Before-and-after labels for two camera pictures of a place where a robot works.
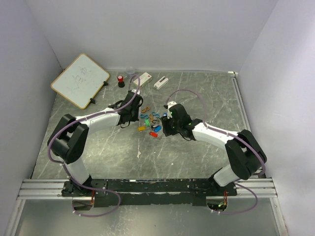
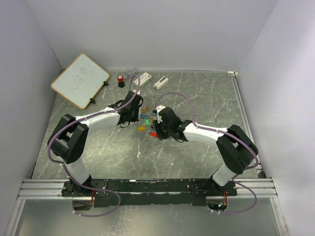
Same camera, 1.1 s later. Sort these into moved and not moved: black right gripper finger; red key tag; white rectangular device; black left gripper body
Moved: black right gripper finger
Not moved: white rectangular device; black left gripper body; red key tag
